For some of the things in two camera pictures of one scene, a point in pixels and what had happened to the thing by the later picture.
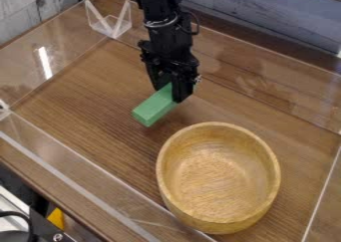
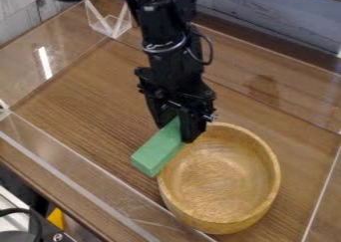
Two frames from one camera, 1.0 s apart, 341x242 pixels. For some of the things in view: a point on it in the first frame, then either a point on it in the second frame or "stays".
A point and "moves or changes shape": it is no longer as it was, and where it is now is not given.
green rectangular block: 157,106 moves or changes shape
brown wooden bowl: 217,176 stays
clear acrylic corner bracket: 110,25 stays
